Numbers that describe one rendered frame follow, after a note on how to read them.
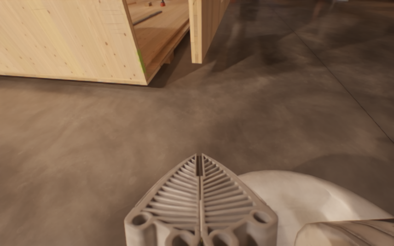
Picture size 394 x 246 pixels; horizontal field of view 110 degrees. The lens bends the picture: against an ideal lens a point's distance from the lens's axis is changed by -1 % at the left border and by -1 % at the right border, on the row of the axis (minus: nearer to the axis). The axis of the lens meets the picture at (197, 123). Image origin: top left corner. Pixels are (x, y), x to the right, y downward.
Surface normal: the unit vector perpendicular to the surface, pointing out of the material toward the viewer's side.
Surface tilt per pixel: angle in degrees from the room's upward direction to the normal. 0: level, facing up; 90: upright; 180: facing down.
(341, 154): 0
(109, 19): 90
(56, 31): 90
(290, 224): 0
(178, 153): 0
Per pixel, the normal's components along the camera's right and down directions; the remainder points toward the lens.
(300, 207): 0.00, 0.42
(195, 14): -0.23, 0.74
